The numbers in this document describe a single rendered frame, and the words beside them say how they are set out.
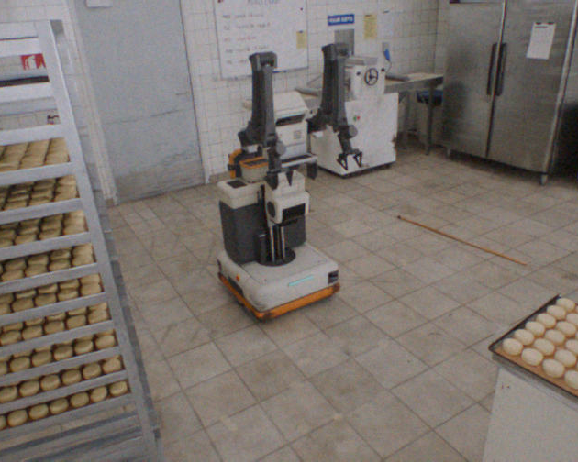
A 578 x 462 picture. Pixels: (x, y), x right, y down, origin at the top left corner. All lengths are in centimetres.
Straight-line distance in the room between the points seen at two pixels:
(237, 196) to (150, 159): 251
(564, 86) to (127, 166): 432
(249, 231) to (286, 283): 42
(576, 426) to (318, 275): 190
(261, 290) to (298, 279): 26
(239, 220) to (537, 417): 202
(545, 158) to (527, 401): 397
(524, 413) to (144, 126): 446
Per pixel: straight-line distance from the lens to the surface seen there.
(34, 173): 123
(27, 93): 119
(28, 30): 115
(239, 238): 303
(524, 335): 154
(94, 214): 122
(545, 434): 159
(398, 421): 248
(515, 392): 156
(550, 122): 523
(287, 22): 577
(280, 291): 293
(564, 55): 513
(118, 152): 522
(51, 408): 162
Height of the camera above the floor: 181
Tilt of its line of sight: 26 degrees down
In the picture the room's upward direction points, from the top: 4 degrees counter-clockwise
